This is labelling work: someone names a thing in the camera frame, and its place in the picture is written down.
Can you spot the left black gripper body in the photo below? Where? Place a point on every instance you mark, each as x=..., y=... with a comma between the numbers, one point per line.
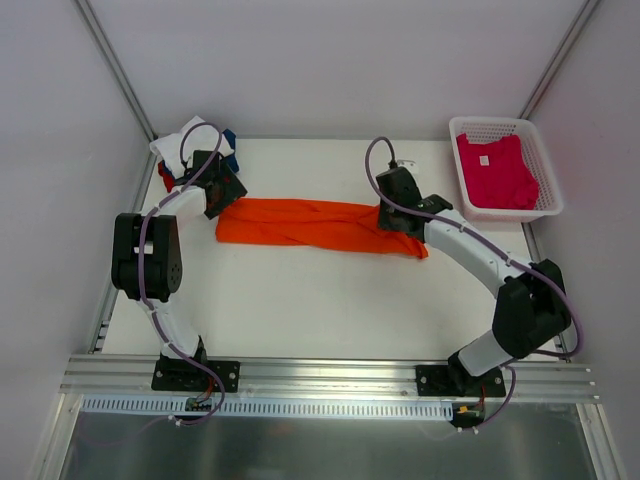
x=228, y=195

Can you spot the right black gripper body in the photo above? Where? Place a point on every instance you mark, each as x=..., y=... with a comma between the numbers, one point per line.
x=392, y=220

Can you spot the orange t-shirt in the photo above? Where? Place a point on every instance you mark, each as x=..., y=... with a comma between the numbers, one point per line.
x=337, y=226

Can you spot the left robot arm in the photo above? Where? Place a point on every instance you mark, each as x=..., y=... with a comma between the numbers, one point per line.
x=147, y=266

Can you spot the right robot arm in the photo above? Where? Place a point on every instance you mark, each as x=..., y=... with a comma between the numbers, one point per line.
x=529, y=309

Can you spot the blue folded t-shirt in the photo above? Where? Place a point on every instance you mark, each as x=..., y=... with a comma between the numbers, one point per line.
x=230, y=156

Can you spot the red folded t-shirt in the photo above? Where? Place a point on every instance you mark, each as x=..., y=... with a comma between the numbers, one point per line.
x=169, y=175

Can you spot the pink t-shirt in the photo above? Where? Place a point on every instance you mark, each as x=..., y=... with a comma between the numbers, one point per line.
x=495, y=174

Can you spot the white plastic basket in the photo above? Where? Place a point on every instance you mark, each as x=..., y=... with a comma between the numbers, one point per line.
x=483, y=130

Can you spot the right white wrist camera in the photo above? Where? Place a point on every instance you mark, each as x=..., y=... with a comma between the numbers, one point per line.
x=410, y=165

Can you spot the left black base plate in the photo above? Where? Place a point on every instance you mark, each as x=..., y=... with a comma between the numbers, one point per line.
x=225, y=376

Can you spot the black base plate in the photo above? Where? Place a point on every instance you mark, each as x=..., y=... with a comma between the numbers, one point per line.
x=441, y=380
x=225, y=376

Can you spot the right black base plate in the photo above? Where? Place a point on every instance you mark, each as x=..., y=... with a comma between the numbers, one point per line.
x=441, y=380

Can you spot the white slotted cable duct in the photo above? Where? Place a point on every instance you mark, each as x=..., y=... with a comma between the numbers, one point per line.
x=272, y=408

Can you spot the left aluminium corner post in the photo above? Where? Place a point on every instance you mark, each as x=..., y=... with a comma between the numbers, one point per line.
x=109, y=55

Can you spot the aluminium corner post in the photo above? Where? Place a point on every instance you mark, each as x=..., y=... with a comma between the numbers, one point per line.
x=566, y=45
x=109, y=55

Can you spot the aluminium mounting rail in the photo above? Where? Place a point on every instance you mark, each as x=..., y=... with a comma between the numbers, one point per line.
x=536, y=382

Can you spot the right aluminium corner post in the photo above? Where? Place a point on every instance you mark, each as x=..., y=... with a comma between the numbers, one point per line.
x=566, y=45

